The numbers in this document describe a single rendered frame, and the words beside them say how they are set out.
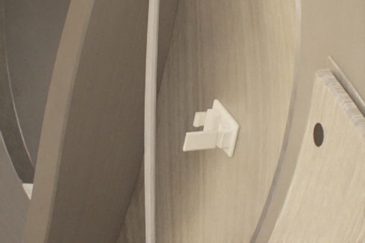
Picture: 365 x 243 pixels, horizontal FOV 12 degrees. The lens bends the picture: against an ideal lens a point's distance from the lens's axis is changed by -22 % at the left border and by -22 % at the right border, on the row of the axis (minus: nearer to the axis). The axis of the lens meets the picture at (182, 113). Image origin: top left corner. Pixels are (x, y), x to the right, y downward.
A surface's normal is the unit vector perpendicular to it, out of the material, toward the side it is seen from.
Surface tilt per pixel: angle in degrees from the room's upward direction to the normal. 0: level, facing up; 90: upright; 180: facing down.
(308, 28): 90
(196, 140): 115
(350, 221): 90
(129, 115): 119
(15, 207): 29
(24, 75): 59
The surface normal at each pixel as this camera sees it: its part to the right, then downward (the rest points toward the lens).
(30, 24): 0.43, -0.32
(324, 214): -0.88, 0.07
